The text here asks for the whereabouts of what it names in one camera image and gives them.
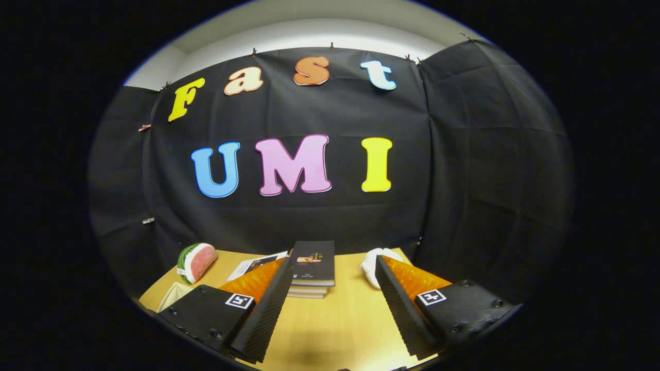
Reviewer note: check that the white round plush toy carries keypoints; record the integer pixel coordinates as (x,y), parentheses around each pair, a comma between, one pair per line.
(370,265)

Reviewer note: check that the stacked book with pale pages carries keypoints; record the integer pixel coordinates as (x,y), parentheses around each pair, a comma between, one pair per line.
(307,296)
(309,290)

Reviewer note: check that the watermelon slice plush toy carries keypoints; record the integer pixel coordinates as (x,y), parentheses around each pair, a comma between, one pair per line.
(198,260)

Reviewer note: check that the black cover book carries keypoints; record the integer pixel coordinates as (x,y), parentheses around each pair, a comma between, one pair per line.
(314,263)

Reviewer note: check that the white cover book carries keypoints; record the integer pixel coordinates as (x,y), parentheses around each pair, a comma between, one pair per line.
(252,265)

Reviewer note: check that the pale yellow fabric storage box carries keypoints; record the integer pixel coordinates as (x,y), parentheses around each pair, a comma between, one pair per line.
(175,296)

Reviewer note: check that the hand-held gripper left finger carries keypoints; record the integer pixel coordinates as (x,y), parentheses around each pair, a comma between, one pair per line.
(263,319)

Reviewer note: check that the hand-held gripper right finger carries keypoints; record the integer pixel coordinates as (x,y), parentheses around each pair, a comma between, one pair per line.
(399,314)

